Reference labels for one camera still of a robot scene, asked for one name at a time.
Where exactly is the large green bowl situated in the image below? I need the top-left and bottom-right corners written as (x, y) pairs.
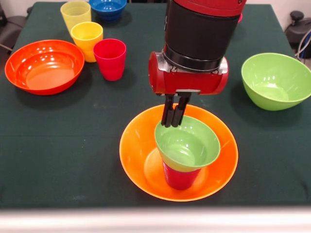
top-left (241, 52), bottom-right (311, 112)

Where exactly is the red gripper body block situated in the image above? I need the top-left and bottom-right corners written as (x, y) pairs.
top-left (148, 51), bottom-right (229, 96)

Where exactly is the yellow cup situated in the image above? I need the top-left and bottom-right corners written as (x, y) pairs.
top-left (70, 21), bottom-right (104, 63)

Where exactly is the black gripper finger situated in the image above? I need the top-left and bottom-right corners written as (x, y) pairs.
top-left (160, 93), bottom-right (176, 128)
top-left (171, 91), bottom-right (192, 128)

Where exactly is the small green bowl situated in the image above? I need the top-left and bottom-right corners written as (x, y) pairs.
top-left (155, 116), bottom-right (221, 173)

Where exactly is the tangle of cables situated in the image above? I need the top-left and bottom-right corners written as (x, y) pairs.
top-left (294, 31), bottom-right (311, 65)

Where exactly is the purple cup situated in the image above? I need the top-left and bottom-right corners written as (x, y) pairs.
top-left (162, 161), bottom-right (202, 190)

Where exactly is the lime yellow-green cup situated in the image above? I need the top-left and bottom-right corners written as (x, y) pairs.
top-left (60, 1), bottom-right (92, 33)

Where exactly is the pink cup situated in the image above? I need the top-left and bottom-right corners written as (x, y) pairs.
top-left (93, 38), bottom-right (127, 82)

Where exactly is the wide red-orange bowl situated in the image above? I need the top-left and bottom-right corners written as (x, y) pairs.
top-left (4, 39), bottom-right (85, 96)

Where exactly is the blue bowl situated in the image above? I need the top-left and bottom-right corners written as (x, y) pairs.
top-left (88, 0), bottom-right (128, 23)

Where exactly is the large orange bowl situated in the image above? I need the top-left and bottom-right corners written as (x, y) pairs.
top-left (119, 103), bottom-right (239, 202)

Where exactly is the dark green tablecloth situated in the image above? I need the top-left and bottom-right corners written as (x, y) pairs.
top-left (0, 1), bottom-right (311, 209)

